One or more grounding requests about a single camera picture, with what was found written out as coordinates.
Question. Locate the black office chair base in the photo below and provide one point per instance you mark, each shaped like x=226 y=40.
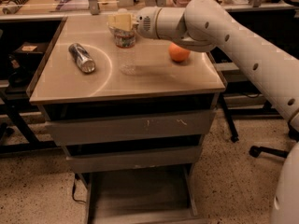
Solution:
x=255 y=151

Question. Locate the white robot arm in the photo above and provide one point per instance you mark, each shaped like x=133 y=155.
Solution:
x=203 y=25

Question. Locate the silver blue drink can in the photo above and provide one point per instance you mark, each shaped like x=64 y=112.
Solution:
x=82 y=58

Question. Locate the top grey drawer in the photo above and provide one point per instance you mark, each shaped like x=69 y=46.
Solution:
x=101 y=130

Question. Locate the grey drawer cabinet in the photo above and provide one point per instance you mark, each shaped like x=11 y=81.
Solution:
x=62 y=91

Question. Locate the middle grey drawer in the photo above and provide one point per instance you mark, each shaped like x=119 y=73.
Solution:
x=102 y=162

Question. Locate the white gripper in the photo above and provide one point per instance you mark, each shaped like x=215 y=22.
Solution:
x=146 y=21

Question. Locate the open bottom grey drawer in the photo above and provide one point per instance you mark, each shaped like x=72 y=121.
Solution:
x=151 y=195

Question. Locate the orange fruit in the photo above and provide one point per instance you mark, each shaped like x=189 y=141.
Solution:
x=177 y=53

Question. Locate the black desk leg frame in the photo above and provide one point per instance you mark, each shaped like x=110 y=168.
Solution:
x=234 y=133

